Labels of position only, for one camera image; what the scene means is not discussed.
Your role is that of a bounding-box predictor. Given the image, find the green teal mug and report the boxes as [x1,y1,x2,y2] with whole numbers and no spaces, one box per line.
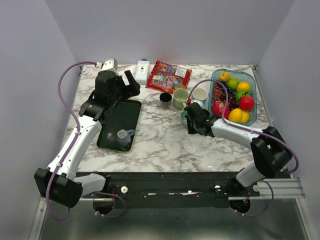
[180,111,188,129]

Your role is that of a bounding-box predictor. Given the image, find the light blue mug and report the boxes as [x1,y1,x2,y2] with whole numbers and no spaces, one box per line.
[191,87,209,107]

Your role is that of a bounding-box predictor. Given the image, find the light green mug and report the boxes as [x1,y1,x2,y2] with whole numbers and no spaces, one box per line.
[173,88,189,110]

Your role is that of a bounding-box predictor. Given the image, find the brown striped mug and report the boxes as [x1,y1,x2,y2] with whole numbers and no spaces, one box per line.
[159,92,172,110]

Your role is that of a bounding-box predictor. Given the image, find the grey blue mug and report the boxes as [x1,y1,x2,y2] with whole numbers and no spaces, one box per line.
[117,129,135,148]

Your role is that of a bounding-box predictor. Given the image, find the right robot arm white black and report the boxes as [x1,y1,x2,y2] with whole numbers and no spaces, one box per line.
[184,102,293,196]

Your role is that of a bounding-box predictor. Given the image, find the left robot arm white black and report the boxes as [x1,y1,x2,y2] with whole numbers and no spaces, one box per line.
[34,70,140,208]

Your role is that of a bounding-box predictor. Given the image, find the white power strip box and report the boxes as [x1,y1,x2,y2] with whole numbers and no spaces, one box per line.
[134,60,150,85]

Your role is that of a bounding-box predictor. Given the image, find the red dragon fruit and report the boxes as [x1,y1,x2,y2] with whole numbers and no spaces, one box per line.
[211,100,230,119]

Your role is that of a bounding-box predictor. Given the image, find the dark green tray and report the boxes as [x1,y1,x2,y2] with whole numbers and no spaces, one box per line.
[96,100,142,152]

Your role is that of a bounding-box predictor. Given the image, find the red snack bag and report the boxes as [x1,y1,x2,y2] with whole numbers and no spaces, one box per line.
[146,60,192,94]

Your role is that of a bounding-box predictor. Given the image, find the purple grapes in bowl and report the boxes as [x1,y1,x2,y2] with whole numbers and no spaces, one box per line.
[212,81,239,110]

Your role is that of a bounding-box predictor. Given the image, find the yellow lemon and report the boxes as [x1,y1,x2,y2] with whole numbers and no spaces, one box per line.
[228,108,249,124]

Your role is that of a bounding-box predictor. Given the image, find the green apple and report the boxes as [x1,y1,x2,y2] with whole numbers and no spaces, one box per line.
[235,90,251,101]

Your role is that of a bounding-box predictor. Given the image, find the green lime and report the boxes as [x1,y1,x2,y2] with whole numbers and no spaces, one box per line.
[227,78,239,91]

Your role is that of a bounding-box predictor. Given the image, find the red apple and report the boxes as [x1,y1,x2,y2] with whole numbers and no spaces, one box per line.
[238,95,255,112]

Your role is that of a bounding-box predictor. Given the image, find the yellow orange fruit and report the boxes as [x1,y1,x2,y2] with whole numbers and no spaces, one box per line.
[236,81,251,92]

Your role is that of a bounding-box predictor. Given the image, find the teal plastic fruit bowl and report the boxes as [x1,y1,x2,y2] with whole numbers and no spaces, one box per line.
[208,69,258,126]

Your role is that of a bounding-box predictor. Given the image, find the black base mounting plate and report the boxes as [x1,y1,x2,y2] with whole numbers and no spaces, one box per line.
[82,171,261,209]

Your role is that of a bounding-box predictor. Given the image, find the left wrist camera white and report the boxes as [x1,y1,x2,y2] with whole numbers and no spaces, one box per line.
[95,58,119,75]

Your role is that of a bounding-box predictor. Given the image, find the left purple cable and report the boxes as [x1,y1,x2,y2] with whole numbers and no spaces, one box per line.
[44,61,127,221]

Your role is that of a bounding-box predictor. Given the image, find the purple cable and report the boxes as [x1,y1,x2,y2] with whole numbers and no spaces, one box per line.
[44,61,127,221]
[186,79,300,217]

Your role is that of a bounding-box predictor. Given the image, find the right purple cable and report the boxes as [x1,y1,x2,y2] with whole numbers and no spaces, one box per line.
[186,79,300,217]

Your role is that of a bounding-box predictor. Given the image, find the aluminium rail frame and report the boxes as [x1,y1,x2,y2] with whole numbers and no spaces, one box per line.
[30,174,312,240]

